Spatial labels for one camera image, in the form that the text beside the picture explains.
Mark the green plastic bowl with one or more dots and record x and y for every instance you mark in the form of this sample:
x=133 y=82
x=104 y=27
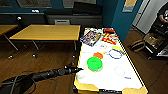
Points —
x=94 y=63

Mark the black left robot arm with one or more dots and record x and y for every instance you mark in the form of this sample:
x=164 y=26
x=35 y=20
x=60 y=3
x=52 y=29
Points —
x=30 y=80

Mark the small orange bowl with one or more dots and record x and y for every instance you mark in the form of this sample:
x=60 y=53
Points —
x=98 y=55

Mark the colourful items pile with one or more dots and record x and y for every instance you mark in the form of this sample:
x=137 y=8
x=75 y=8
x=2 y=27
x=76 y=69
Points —
x=90 y=36

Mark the blue rimmed white bowl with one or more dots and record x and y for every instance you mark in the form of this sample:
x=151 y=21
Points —
x=110 y=54

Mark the red orange snack box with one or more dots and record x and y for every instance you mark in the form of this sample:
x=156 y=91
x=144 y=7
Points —
x=109 y=38

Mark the wooden office table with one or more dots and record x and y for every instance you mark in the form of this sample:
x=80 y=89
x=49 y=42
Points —
x=46 y=32

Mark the grey low cabinet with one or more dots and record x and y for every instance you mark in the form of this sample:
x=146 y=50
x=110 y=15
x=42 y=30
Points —
x=71 y=20

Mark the brown bag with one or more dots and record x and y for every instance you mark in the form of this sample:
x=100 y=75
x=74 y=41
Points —
x=137 y=45

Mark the dark interior window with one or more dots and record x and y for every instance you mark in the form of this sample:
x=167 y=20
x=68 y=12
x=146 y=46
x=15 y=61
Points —
x=33 y=2
x=80 y=2
x=5 y=2

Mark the cardboard box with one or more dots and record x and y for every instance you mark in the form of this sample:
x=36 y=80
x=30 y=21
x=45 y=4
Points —
x=151 y=40

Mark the black wheeled cart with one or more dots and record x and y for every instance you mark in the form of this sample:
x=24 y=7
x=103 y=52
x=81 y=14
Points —
x=160 y=45

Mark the yellow wall sign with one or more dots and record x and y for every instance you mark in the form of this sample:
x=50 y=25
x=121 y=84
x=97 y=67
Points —
x=130 y=4

